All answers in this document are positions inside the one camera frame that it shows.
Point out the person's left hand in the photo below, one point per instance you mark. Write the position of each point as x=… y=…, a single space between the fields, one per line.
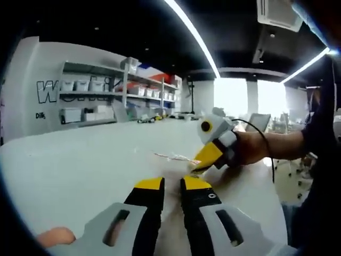
x=56 y=237

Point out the row of white storage boxes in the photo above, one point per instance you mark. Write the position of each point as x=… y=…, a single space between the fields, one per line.
x=81 y=85

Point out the yellow black tools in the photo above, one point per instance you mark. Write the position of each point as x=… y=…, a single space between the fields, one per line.
x=149 y=120

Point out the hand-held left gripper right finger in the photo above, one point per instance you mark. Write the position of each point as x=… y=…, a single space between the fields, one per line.
x=245 y=224

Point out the grey office chair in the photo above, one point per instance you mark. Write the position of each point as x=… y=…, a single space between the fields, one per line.
x=259 y=121

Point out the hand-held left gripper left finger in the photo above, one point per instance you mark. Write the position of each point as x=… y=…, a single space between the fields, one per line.
x=101 y=224

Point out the black tripod stand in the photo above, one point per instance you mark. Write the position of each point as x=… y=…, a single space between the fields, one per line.
x=192 y=98

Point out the clear resealable bag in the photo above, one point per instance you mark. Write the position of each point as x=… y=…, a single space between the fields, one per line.
x=175 y=158

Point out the long ceiling light strip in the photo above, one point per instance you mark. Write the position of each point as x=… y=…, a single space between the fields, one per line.
x=194 y=34

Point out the person's right hand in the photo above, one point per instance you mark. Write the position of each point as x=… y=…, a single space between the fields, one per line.
x=250 y=149

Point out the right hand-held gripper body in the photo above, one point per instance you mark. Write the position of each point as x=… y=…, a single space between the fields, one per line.
x=219 y=128

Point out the grey metal shelving unit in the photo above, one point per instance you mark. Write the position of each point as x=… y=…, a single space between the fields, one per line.
x=125 y=88

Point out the ceiling air conditioner unit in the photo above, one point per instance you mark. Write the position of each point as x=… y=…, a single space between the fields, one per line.
x=277 y=13

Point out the person in dark shirt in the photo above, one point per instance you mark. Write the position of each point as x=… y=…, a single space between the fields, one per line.
x=325 y=160

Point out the short ceiling light strip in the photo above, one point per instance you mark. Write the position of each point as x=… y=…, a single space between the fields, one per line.
x=306 y=65

